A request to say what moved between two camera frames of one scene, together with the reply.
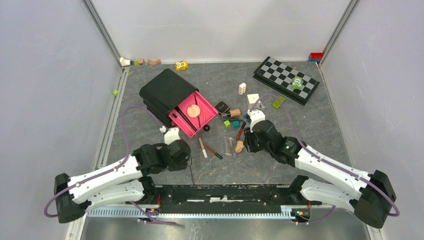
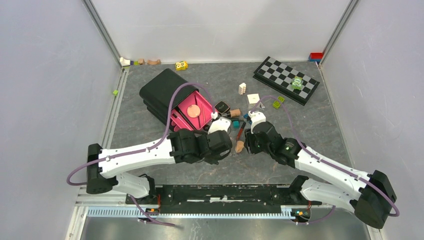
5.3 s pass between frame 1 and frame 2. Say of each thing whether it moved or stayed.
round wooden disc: stayed
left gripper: moved
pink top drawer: stayed
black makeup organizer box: stayed
